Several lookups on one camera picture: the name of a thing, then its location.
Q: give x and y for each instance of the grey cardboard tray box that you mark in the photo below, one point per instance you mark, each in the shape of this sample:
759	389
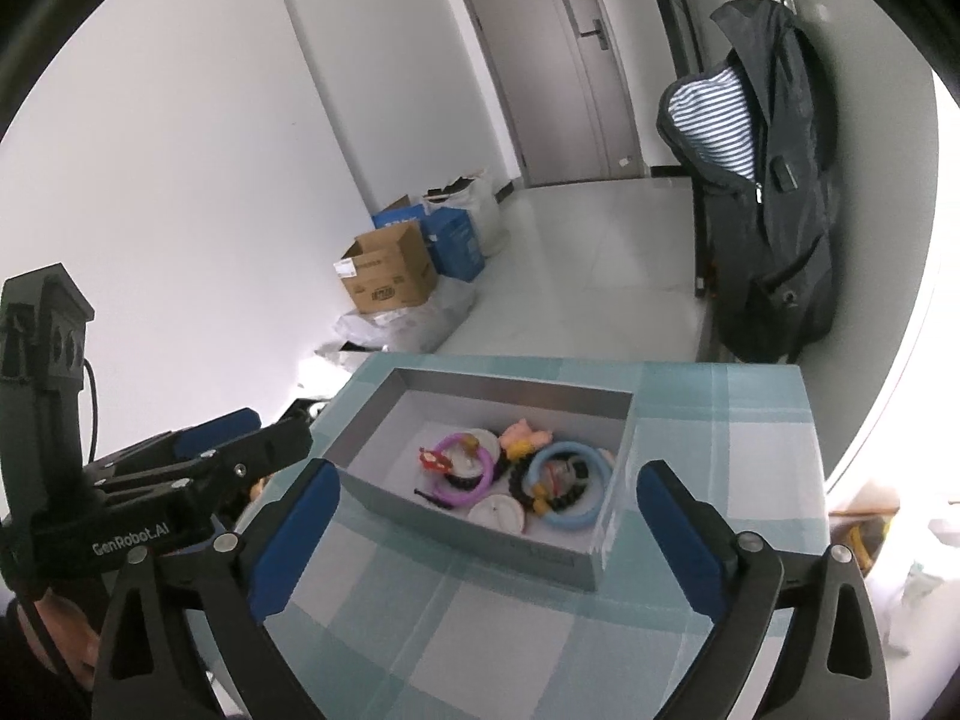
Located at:
487	464

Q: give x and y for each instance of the left hand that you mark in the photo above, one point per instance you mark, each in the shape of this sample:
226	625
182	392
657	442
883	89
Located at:
58	633

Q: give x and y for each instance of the small white round lid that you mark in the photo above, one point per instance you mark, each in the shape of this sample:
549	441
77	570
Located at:
499	512

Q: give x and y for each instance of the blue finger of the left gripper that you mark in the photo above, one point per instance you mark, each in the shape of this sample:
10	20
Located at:
255	457
175	446

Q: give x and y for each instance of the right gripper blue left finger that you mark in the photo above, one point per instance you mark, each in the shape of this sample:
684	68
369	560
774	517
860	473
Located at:
284	535

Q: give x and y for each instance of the black metal rack frame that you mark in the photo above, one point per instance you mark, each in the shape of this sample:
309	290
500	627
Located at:
682	32

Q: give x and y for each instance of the red charm clip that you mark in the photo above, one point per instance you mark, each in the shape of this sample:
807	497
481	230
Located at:
434	462

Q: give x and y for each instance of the white plastic bag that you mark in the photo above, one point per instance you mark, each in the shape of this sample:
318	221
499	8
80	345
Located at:
418	330

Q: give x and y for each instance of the yellow snack bag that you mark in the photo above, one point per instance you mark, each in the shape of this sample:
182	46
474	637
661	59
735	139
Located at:
862	523

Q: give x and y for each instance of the black hanging jacket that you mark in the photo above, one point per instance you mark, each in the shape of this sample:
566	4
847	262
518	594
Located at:
759	132

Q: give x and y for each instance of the brown cardboard box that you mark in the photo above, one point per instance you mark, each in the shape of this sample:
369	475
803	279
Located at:
388	269

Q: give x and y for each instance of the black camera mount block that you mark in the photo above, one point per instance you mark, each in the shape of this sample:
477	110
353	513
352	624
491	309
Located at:
44	319

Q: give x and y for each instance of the white round case red rim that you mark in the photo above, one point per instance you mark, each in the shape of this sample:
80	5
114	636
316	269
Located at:
466	457

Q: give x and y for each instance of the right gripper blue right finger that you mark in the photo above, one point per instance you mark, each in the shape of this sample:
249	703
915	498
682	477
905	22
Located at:
694	539

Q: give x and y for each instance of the pink pig charm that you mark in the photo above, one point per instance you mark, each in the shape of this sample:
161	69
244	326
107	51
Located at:
521	440

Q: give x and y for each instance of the grey door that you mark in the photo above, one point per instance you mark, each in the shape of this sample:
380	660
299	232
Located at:
559	79

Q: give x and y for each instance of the blue cardboard box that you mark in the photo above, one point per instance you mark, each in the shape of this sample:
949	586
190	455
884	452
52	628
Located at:
448	234

